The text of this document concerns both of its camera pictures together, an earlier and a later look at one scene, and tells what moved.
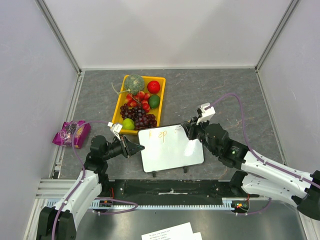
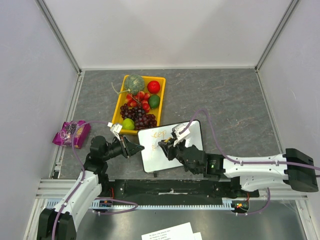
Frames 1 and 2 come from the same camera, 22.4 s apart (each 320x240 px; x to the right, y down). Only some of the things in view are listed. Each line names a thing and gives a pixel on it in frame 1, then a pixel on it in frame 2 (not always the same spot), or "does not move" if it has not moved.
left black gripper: [128, 148] does not move
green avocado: [154, 101] does not move
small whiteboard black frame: [168, 147] does not move
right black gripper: [191, 131] -> [171, 151]
